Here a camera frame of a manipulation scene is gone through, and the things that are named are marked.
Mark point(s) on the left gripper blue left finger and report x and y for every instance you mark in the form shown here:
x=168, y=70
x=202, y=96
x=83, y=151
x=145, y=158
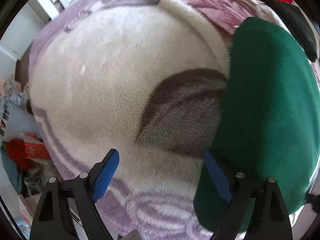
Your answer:
x=53, y=218

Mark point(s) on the green and cream varsity jacket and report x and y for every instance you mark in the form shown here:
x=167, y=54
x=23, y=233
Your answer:
x=270, y=111

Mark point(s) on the clutter on floor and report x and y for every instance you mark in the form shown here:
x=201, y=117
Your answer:
x=22, y=179

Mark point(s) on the red patterned box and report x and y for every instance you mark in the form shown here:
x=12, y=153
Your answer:
x=34, y=148

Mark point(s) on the floral purple plush blanket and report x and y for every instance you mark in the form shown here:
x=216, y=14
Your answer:
x=147, y=78

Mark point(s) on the black garment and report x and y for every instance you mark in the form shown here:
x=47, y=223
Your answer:
x=298, y=26

